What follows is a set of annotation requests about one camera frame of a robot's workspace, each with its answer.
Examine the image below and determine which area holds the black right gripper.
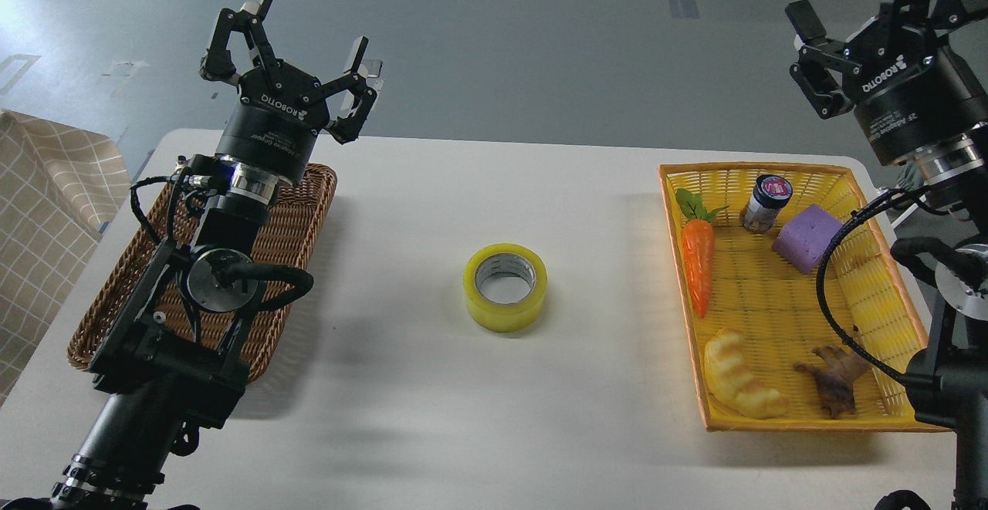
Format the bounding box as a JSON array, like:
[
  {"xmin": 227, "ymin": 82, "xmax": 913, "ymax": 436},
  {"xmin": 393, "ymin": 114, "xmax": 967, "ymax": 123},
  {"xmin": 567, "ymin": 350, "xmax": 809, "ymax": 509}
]
[{"xmin": 786, "ymin": 0, "xmax": 987, "ymax": 166}]

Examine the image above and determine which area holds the yellow tape roll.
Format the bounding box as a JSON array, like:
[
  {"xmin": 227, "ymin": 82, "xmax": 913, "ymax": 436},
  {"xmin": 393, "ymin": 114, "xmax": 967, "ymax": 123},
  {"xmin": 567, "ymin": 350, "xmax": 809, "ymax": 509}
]
[{"xmin": 460, "ymin": 243, "xmax": 548, "ymax": 333}]

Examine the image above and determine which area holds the purple foam block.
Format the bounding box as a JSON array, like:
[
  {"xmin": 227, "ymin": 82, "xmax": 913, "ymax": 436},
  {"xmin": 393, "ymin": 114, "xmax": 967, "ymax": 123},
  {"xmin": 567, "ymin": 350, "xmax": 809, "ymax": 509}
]
[{"xmin": 772, "ymin": 204, "xmax": 844, "ymax": 275}]

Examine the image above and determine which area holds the yellow plastic basket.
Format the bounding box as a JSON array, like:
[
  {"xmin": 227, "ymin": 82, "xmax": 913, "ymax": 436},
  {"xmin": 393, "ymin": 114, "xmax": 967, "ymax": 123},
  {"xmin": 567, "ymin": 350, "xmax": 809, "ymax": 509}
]
[{"xmin": 658, "ymin": 161, "xmax": 936, "ymax": 433}]

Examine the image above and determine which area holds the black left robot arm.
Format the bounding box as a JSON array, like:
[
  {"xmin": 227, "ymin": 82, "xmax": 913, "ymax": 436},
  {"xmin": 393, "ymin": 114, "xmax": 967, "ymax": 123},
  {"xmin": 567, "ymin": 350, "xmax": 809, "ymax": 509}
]
[{"xmin": 2, "ymin": 0, "xmax": 378, "ymax": 509}]

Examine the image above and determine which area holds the yellow toy croissant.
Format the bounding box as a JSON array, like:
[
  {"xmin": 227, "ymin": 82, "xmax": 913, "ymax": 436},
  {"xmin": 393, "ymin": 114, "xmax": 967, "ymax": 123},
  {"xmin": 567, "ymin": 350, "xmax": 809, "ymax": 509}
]
[{"xmin": 702, "ymin": 328, "xmax": 788, "ymax": 420}]

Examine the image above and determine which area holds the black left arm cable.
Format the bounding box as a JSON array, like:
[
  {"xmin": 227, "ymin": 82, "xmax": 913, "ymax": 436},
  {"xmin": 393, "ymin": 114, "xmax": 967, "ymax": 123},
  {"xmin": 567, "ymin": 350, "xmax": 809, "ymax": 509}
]
[{"xmin": 128, "ymin": 174, "xmax": 201, "ymax": 247}]

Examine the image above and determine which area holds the orange toy carrot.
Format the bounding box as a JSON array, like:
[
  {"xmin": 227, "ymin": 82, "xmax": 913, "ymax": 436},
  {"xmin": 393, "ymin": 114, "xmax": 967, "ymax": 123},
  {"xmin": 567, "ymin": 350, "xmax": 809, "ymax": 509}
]
[{"xmin": 675, "ymin": 189, "xmax": 726, "ymax": 318}]

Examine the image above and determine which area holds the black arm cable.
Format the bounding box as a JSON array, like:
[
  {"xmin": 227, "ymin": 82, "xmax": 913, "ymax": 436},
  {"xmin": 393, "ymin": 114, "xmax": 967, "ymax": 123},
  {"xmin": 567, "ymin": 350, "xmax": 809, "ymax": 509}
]
[
  {"xmin": 815, "ymin": 186, "xmax": 950, "ymax": 387},
  {"xmin": 128, "ymin": 174, "xmax": 201, "ymax": 247}
]

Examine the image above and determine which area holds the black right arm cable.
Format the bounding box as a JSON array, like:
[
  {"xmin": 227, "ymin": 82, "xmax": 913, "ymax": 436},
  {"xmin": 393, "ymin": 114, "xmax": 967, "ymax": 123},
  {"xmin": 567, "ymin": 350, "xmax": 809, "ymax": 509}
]
[{"xmin": 815, "ymin": 186, "xmax": 950, "ymax": 387}]

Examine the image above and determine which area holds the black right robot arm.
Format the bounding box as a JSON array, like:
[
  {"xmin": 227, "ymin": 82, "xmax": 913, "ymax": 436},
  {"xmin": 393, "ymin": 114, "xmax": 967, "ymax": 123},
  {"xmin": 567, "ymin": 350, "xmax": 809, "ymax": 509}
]
[{"xmin": 786, "ymin": 0, "xmax": 987, "ymax": 509}]

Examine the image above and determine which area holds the brown toy animal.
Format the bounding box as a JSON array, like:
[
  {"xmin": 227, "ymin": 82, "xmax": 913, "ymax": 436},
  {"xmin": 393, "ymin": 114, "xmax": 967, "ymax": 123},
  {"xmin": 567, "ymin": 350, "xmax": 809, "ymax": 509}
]
[{"xmin": 793, "ymin": 344, "xmax": 872, "ymax": 420}]

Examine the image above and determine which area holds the small dark jar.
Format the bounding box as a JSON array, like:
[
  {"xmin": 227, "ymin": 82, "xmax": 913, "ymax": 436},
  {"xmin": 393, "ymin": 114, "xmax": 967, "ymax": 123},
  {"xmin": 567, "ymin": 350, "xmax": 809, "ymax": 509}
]
[{"xmin": 741, "ymin": 174, "xmax": 793, "ymax": 235}]

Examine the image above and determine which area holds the beige checkered cloth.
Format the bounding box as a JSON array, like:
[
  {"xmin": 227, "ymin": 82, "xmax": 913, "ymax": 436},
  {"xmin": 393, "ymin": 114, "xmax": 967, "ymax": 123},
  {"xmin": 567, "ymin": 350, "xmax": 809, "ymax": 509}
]
[{"xmin": 1, "ymin": 110, "xmax": 131, "ymax": 400}]

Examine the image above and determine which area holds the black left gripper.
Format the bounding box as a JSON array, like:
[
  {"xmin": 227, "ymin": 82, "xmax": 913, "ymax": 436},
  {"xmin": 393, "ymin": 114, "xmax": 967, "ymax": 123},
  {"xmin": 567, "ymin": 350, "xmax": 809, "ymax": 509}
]
[{"xmin": 199, "ymin": 0, "xmax": 379, "ymax": 185}]

